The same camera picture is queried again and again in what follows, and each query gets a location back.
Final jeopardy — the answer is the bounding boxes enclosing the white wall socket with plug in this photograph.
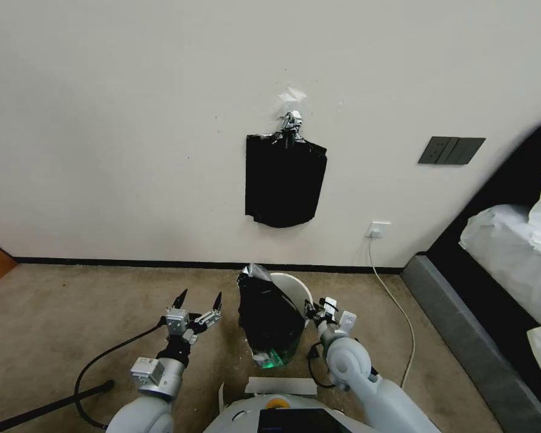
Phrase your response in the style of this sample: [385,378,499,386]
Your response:
[364,220,392,239]

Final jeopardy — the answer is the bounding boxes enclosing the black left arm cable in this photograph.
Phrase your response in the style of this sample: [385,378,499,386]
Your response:
[74,316,168,429]

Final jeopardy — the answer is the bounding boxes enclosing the white duvet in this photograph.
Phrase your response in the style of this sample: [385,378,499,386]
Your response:
[458,203,541,327]

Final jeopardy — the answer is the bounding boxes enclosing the hanging black trash bags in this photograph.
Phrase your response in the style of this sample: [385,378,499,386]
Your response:
[245,131,329,228]

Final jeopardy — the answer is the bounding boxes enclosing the black trash bag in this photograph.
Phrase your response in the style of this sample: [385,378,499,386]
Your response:
[237,263,307,369]

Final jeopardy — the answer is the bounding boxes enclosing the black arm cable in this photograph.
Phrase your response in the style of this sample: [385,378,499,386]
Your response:
[74,316,168,429]
[306,341,340,388]

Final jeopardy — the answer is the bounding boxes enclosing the black thick rod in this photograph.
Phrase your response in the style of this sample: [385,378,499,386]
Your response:
[0,380,116,433]

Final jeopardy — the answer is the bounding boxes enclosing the dark grey wall switch panel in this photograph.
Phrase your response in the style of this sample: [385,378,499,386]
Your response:
[418,137,487,166]

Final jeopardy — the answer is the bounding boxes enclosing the white robot front shell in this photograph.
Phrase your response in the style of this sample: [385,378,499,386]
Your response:
[206,391,362,433]

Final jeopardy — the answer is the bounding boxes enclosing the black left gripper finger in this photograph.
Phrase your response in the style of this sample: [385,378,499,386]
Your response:
[190,292,224,340]
[164,289,190,327]

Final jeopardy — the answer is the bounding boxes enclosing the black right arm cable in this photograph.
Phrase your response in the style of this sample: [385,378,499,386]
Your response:
[306,341,340,388]

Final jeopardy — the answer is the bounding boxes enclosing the black baseboard strip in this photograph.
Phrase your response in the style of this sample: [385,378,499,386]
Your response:
[16,256,406,273]

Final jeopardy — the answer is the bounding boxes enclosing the dark grey bed frame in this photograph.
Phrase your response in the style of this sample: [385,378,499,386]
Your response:
[400,115,541,433]

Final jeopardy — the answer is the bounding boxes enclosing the white power cable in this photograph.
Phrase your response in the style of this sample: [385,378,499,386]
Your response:
[368,234,417,388]

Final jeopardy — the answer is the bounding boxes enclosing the white round trash bin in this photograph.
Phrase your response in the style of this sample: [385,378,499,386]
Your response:
[269,272,316,329]

